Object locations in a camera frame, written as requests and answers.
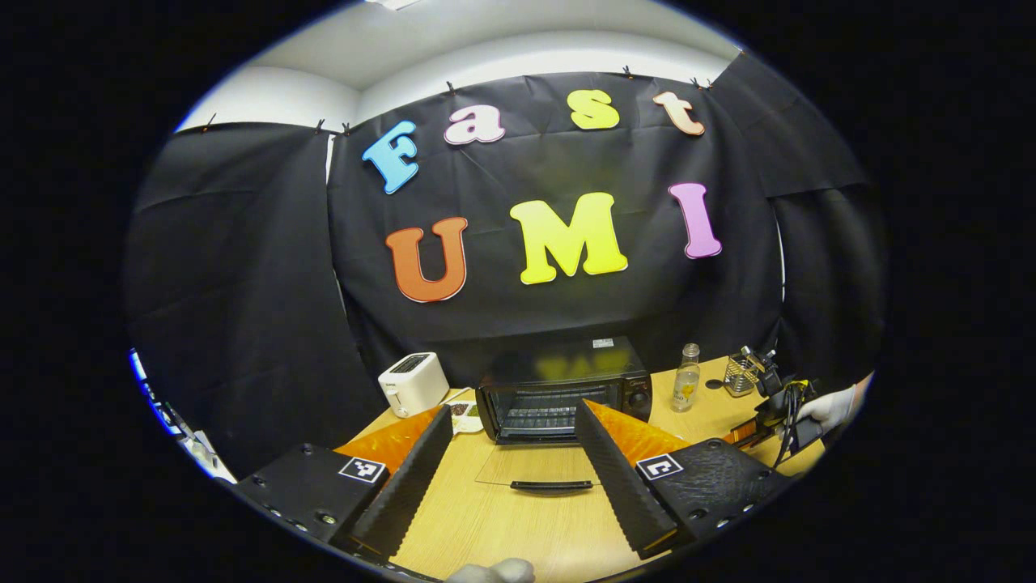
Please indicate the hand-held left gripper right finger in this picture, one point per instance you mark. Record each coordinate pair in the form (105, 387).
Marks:
(619, 494)

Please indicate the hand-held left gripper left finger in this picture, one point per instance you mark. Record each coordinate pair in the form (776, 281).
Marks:
(405, 494)

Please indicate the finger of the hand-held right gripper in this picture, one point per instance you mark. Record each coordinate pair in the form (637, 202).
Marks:
(749, 433)

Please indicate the dark brown food pieces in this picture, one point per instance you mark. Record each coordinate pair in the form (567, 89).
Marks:
(460, 410)

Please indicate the black electric oven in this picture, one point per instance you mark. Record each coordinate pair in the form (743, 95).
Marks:
(566, 364)

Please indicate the white food plate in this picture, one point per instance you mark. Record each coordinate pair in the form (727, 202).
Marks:
(468, 424)

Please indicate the clear glass bottle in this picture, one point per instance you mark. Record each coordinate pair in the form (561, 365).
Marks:
(686, 389)

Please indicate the white toaster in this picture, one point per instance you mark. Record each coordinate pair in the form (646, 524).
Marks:
(417, 385)

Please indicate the black backdrop cloth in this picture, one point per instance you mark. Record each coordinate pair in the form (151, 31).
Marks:
(526, 162)

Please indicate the row of black cloth clips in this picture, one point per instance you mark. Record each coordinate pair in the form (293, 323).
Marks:
(450, 87)

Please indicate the large ceiling light panel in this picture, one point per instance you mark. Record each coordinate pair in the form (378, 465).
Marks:
(401, 3)

